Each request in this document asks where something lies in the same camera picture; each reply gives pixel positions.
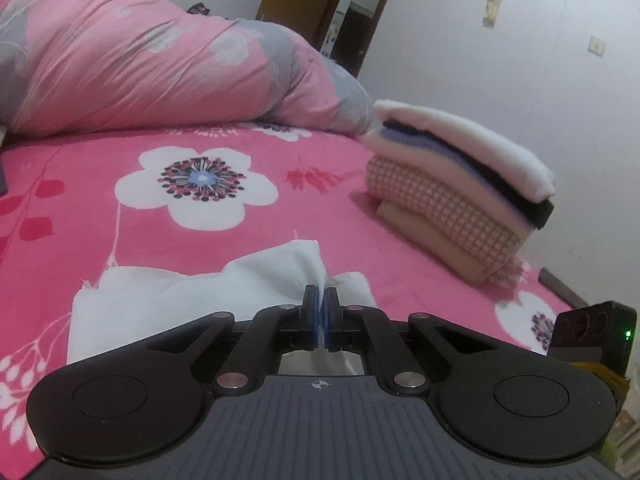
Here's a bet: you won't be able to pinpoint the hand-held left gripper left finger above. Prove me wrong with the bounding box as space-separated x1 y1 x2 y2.
146 285 321 395

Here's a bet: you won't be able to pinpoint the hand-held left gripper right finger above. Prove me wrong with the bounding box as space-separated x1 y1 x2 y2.
322 285 497 395

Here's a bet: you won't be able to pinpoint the pink floral bed blanket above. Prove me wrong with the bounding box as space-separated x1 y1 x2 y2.
0 120 576 466

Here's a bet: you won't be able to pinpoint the beige folded garment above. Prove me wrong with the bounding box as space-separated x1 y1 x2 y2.
375 200 521 286

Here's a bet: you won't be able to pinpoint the black folded garment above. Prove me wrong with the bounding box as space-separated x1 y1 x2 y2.
382 119 556 231

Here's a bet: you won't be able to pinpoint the lavender folded garment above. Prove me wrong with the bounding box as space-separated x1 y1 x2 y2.
380 127 538 228

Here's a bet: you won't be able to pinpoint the paper notes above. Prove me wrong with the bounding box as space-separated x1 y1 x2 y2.
320 10 346 58

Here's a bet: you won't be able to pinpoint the pink and grey quilt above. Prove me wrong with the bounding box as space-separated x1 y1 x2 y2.
0 0 373 138

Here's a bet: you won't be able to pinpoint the wooden bed frame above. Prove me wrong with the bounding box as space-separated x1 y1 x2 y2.
539 267 593 311

